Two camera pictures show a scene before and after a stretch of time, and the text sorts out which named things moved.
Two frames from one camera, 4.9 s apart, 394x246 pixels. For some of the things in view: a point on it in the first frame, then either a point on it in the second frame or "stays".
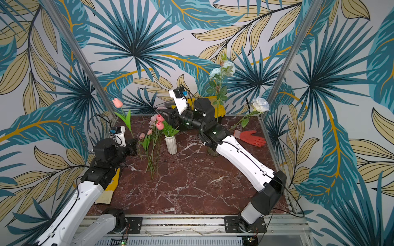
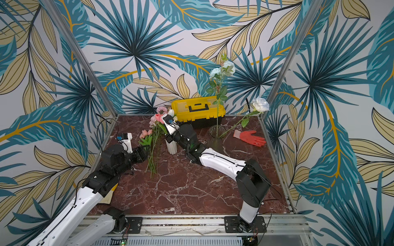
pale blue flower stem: [227, 67] stays
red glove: [247, 136] stays
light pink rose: [153, 158] to [161, 110]
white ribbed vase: [171, 144] stays
